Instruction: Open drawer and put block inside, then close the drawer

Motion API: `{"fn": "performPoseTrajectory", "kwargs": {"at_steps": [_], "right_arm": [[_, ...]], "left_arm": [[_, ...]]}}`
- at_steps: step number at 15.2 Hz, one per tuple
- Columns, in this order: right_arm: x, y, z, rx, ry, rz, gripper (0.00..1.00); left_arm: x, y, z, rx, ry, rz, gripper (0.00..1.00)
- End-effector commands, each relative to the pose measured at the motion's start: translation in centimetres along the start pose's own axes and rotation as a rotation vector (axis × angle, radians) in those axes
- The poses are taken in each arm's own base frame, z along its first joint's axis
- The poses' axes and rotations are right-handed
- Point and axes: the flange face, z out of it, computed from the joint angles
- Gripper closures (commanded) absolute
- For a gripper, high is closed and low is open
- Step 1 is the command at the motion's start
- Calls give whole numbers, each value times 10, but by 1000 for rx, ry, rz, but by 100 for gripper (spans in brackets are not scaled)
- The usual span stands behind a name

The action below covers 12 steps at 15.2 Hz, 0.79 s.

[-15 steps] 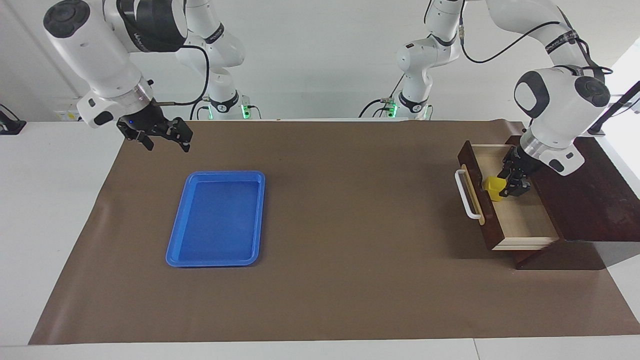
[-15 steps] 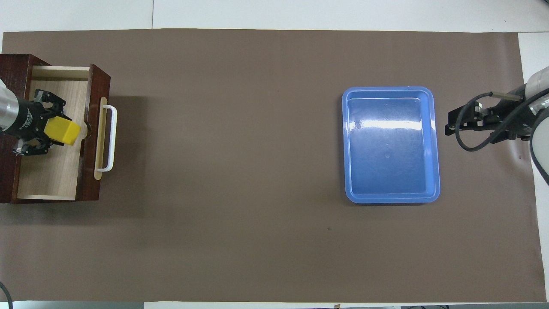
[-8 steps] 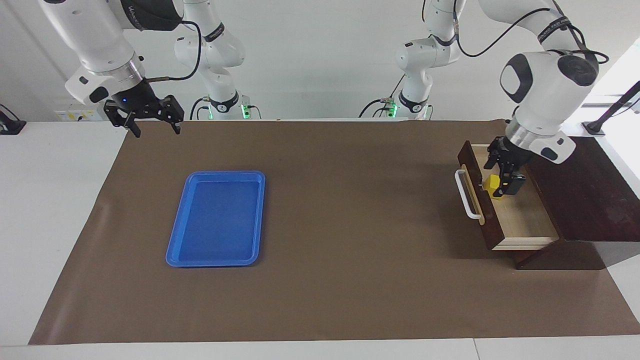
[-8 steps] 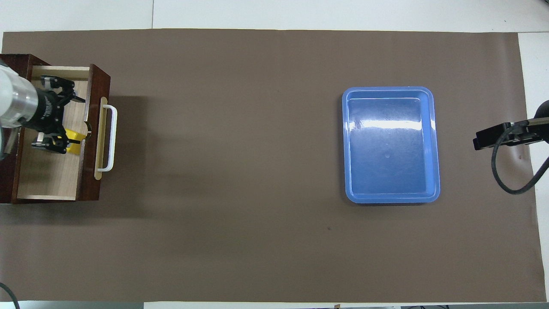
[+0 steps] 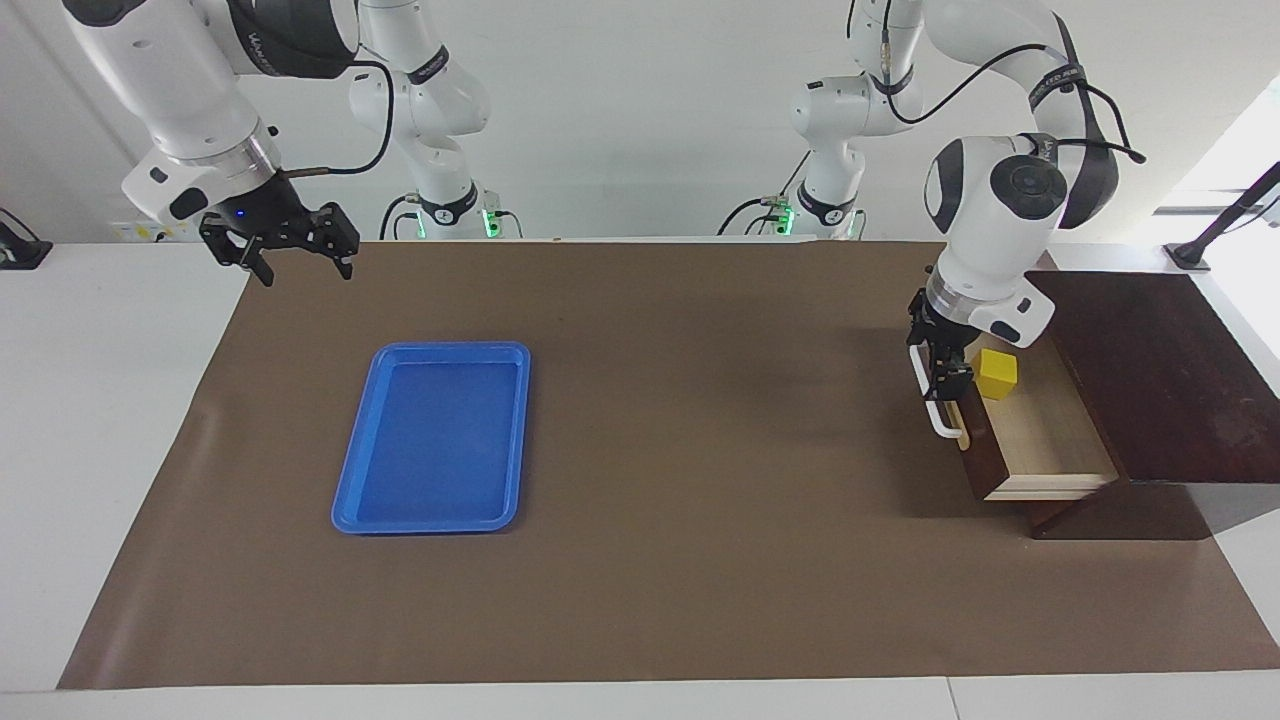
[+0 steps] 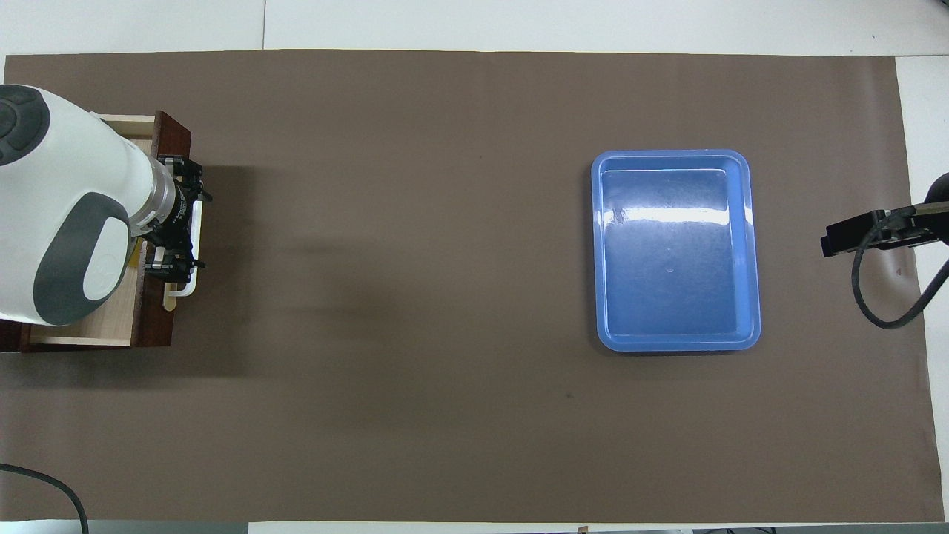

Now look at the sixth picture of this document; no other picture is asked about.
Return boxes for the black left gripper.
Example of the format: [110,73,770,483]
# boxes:
[137,156,214,279]

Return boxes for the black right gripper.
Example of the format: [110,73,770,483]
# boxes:
[823,200,949,258]

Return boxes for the white drawer handle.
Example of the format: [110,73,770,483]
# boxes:
[162,194,205,299]

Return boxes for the wooden drawer dark front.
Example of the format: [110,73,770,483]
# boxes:
[28,110,205,349]

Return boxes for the brown paper table mat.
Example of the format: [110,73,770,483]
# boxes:
[0,49,946,524]

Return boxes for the blue plastic tray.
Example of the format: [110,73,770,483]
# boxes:
[591,150,762,352]

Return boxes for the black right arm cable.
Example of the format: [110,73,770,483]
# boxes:
[851,215,949,329]

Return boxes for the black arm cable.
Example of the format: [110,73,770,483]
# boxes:
[0,463,90,534]
[851,215,949,329]

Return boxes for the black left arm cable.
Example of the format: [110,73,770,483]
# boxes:
[0,463,90,534]

